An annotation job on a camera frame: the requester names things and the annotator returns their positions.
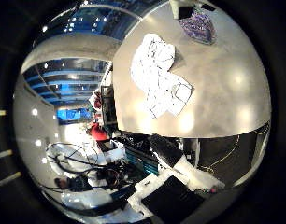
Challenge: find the white printed cloth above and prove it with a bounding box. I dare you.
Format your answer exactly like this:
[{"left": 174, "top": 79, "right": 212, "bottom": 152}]
[{"left": 130, "top": 33, "right": 195, "bottom": 119}]

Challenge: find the person in red top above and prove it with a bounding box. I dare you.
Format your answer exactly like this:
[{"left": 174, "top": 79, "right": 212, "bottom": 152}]
[{"left": 88, "top": 121, "right": 110, "bottom": 143}]

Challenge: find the person in dark clothes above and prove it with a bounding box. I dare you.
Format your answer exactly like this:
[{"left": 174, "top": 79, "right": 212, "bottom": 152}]
[{"left": 53, "top": 175, "right": 94, "bottom": 193}]

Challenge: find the white moulded chair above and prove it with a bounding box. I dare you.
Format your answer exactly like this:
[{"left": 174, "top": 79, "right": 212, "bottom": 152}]
[{"left": 46, "top": 143, "right": 108, "bottom": 180}]

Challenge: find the black equipment rack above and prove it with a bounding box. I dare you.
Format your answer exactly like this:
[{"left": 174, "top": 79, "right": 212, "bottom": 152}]
[{"left": 100, "top": 85, "right": 119, "bottom": 126}]

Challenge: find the thin yellow cable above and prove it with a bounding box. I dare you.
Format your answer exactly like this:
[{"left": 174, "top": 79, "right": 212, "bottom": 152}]
[{"left": 199, "top": 122, "right": 270, "bottom": 175}]

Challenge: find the black cable bundle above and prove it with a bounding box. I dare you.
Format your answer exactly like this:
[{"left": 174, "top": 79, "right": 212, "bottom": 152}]
[{"left": 45, "top": 141, "right": 132, "bottom": 191}]

